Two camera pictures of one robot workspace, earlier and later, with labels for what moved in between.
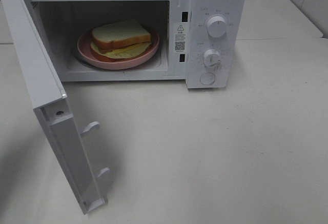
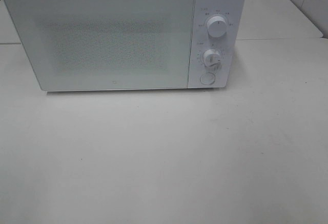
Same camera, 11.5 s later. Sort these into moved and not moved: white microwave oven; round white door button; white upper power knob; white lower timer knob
Moved: white microwave oven
Not moved: white lower timer knob; round white door button; white upper power knob
